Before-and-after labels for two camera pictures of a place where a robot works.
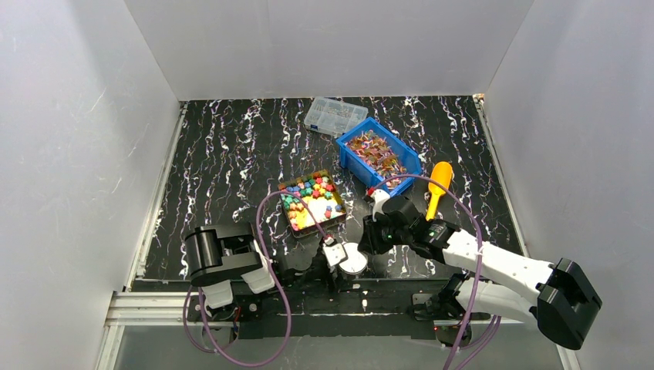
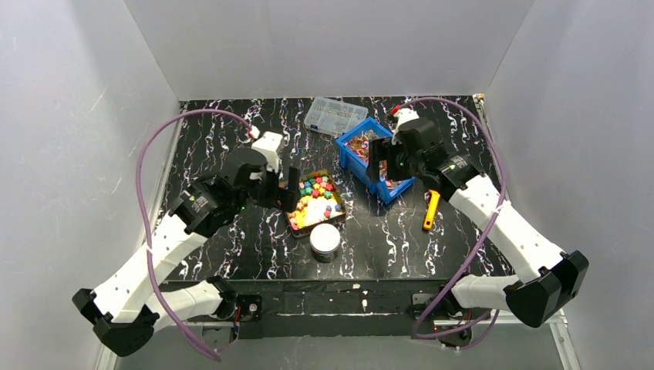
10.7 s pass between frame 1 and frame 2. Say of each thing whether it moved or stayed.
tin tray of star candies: stayed
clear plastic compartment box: stayed
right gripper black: moved
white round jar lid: moved
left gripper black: moved
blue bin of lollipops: stayed
